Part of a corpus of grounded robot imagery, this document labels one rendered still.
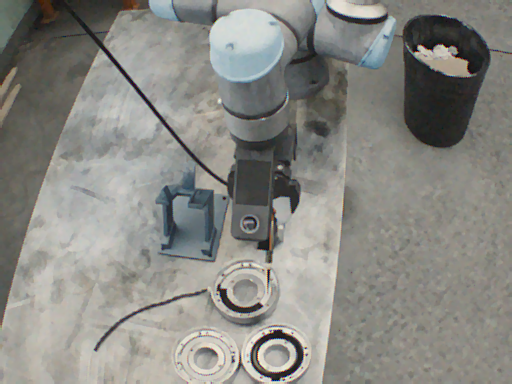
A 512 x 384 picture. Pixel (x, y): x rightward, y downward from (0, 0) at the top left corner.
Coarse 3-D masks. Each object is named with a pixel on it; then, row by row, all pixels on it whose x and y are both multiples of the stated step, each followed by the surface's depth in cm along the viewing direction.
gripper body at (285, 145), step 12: (240, 144) 69; (252, 144) 68; (264, 144) 68; (276, 144) 68; (288, 144) 75; (288, 156) 74; (276, 168) 73; (288, 168) 75; (276, 180) 74; (276, 192) 76
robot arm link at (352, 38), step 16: (336, 0) 94; (352, 0) 91; (368, 0) 91; (320, 16) 97; (336, 16) 94; (352, 16) 92; (368, 16) 92; (384, 16) 93; (320, 32) 98; (336, 32) 97; (352, 32) 95; (368, 32) 94; (384, 32) 94; (320, 48) 101; (336, 48) 99; (352, 48) 97; (368, 48) 96; (384, 48) 95; (368, 64) 99
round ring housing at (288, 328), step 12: (276, 324) 86; (288, 324) 85; (252, 336) 85; (300, 336) 85; (264, 348) 85; (276, 348) 87; (288, 348) 84; (264, 360) 83; (288, 360) 83; (252, 372) 82; (300, 372) 81
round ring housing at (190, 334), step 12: (180, 336) 86; (192, 336) 87; (216, 336) 86; (228, 336) 85; (180, 348) 86; (192, 348) 85; (204, 348) 86; (216, 348) 85; (180, 360) 86; (192, 360) 84; (240, 360) 84; (180, 372) 83; (204, 372) 83; (216, 372) 83; (228, 372) 83
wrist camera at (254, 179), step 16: (240, 160) 71; (256, 160) 70; (272, 160) 70; (240, 176) 71; (256, 176) 70; (272, 176) 70; (240, 192) 71; (256, 192) 70; (272, 192) 71; (240, 208) 71; (256, 208) 70; (272, 208) 72; (240, 224) 70; (256, 224) 70; (256, 240) 70
